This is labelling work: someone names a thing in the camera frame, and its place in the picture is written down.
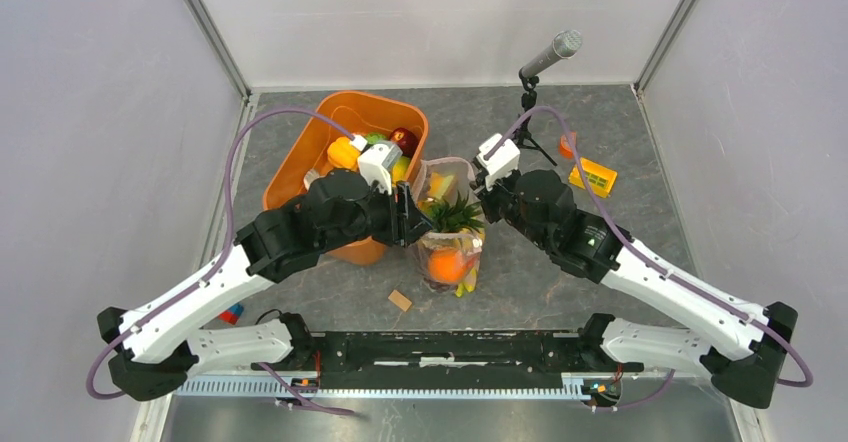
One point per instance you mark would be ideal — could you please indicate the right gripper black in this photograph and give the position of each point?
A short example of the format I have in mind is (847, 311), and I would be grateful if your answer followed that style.
(486, 196)

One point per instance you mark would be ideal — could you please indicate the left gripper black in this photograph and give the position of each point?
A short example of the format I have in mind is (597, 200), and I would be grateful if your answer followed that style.
(406, 223)

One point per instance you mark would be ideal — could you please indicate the orange spiky fruit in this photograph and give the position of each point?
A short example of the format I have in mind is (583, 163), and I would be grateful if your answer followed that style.
(457, 223)

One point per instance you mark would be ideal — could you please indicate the yellow bell pepper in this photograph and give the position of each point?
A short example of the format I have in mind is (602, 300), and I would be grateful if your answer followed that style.
(441, 186)

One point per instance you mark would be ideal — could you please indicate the clear zip top bag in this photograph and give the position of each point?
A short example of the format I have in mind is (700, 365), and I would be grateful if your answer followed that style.
(465, 175)

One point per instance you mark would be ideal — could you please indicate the yellow banana bunch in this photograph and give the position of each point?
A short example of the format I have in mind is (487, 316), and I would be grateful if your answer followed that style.
(468, 284)

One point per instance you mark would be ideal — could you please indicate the orange plastic bin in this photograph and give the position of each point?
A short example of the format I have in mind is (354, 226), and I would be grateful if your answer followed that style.
(359, 113)

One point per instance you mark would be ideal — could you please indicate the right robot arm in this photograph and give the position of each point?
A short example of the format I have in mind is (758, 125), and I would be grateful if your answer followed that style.
(739, 346)

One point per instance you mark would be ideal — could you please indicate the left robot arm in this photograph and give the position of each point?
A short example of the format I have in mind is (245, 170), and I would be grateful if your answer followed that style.
(154, 349)

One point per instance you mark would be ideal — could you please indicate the yellow green mango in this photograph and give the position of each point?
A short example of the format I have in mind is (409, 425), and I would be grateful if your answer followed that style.
(400, 169)

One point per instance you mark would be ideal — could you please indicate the wooden block near bin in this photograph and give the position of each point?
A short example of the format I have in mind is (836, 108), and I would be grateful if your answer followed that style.
(400, 301)

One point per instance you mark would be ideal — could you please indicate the red apple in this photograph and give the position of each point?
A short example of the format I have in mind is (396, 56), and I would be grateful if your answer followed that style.
(406, 140)

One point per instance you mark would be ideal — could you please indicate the green leafy vegetable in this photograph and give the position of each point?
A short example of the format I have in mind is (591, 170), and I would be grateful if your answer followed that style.
(375, 138)

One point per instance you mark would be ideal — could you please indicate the black microphone tripod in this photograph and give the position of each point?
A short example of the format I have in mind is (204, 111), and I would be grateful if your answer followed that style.
(522, 137)

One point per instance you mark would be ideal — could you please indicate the white garlic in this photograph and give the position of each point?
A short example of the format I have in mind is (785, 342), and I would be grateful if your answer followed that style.
(310, 177)

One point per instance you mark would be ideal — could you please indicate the yellow toy brick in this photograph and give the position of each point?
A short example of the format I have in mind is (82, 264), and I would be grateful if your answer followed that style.
(601, 179)

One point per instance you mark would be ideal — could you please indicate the grey microphone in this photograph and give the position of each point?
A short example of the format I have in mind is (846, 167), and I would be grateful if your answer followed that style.
(563, 46)

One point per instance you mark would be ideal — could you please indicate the red blue toy brick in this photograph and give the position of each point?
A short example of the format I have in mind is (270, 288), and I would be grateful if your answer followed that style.
(232, 315)

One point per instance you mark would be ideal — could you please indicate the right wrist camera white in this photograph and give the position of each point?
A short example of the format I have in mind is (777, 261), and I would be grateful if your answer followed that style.
(497, 158)

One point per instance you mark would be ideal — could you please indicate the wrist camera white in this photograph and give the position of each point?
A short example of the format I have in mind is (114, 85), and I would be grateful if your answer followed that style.
(497, 158)
(376, 161)

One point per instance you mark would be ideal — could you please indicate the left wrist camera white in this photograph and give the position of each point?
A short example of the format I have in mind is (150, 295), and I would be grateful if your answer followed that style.
(376, 161)

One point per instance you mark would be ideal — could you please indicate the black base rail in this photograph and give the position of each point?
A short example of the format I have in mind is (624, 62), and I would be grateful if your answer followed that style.
(465, 364)

